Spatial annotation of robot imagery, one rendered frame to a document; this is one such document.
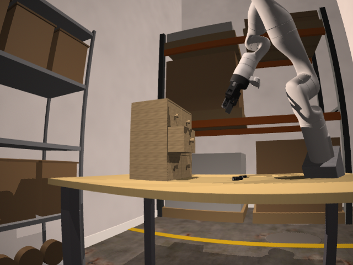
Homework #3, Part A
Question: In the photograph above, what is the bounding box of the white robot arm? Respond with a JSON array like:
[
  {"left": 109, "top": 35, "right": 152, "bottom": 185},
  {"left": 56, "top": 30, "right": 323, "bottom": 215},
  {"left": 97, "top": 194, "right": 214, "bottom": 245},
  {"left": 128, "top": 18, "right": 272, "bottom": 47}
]
[{"left": 233, "top": 0, "right": 335, "bottom": 163}]

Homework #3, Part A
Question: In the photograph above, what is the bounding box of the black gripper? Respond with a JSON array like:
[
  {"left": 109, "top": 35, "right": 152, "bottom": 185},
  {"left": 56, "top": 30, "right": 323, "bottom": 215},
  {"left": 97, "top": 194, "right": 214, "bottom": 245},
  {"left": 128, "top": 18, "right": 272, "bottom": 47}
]
[{"left": 221, "top": 74, "right": 250, "bottom": 114}]

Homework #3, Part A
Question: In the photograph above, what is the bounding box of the light wooden chest of drawers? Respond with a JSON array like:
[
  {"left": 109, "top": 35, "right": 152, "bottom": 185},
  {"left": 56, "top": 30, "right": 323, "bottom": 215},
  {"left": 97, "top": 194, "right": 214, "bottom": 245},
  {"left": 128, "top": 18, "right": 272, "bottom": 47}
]
[{"left": 130, "top": 98, "right": 192, "bottom": 181}]

